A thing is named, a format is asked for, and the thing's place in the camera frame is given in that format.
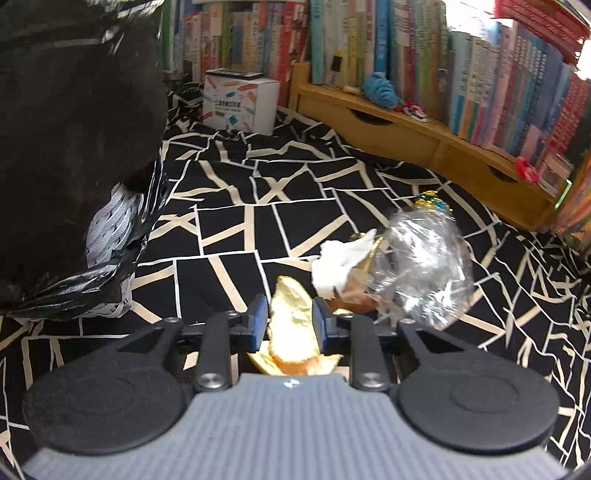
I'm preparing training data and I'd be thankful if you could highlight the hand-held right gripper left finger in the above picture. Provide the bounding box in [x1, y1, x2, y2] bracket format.
[115, 294, 269, 393]

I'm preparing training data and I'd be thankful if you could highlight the red crochet flower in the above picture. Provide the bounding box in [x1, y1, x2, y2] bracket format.
[515, 157, 539, 182]

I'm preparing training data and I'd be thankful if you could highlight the white printed cardboard box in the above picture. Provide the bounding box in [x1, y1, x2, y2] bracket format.
[202, 68, 281, 136]

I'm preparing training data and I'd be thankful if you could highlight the gold blue foil wrapper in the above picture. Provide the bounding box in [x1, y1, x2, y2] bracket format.
[412, 188, 455, 214]

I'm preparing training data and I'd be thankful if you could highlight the pink white crochet chain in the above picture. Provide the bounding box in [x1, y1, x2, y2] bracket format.
[394, 102, 430, 121]

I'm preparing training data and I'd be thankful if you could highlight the black trash bag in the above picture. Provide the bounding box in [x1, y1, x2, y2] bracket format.
[0, 0, 169, 321]

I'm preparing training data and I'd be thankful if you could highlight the row of children's storybooks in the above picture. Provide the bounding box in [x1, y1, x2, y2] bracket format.
[171, 0, 310, 84]

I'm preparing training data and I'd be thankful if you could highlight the large orange peel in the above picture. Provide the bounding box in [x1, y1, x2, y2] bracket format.
[249, 275, 343, 376]

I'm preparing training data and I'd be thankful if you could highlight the wooden desk shelf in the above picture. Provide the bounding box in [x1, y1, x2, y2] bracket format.
[288, 60, 571, 232]

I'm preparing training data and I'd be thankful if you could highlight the blue yarn ball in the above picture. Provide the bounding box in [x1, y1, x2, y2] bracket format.
[362, 71, 402, 109]

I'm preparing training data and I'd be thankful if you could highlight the black beige patterned blanket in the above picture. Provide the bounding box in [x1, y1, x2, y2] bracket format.
[0, 90, 591, 467]

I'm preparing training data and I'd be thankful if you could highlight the red plastic basket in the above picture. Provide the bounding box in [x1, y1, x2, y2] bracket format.
[494, 0, 588, 65]

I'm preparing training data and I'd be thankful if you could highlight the wooden drawer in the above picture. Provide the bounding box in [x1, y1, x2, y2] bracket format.
[436, 138, 555, 227]
[298, 95, 439, 164]

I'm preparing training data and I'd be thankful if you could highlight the row of thin picture books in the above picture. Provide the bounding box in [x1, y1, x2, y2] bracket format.
[551, 152, 591, 250]

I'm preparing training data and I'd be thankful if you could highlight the small white-lidded jar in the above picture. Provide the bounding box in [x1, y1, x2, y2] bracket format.
[538, 152, 573, 197]

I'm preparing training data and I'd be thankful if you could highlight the small orange peel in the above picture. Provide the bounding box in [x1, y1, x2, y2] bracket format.
[330, 293, 386, 315]

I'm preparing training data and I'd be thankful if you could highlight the row of upright paperback books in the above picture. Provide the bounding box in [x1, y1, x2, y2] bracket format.
[305, 0, 591, 185]

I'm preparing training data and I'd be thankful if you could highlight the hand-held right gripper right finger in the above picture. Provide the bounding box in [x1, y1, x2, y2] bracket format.
[311, 298, 467, 393]

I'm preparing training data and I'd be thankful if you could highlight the crumpled white tissue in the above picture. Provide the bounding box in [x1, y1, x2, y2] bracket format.
[310, 240, 377, 300]

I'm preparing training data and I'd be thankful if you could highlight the clear plastic bag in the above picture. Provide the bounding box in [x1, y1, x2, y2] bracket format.
[365, 210, 476, 330]

